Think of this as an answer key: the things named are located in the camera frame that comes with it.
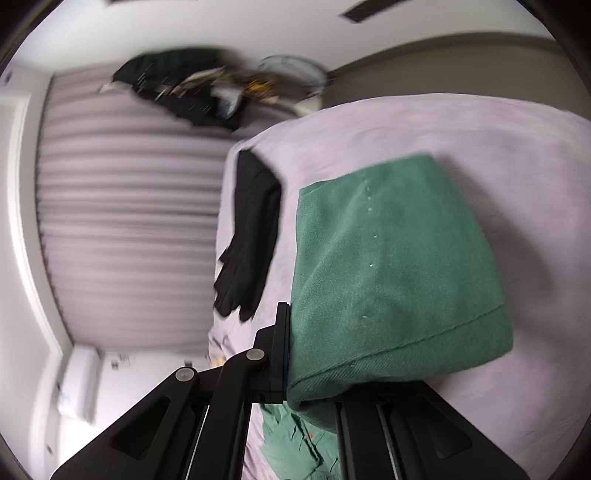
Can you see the green sweatshirt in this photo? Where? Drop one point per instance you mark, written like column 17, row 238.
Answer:
column 392, row 277

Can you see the lilac plush blanket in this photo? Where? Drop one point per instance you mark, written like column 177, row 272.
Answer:
column 531, row 184

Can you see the dark ceiling vent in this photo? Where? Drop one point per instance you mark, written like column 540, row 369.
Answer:
column 371, row 10

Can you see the pile of dark clothes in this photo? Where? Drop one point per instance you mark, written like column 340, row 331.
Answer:
column 184, row 87

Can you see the black garment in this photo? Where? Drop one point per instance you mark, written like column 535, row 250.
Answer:
column 251, row 240

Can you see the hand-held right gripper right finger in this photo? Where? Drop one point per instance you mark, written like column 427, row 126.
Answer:
column 415, row 438

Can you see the white round fan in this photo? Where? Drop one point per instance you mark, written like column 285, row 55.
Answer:
column 307, row 81

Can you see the white appliance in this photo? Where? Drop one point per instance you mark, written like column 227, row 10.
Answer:
column 79, row 385

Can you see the grey pleated curtain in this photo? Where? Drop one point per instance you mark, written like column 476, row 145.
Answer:
column 129, row 207

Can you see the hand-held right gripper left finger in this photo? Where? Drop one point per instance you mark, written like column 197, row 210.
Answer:
column 278, row 355

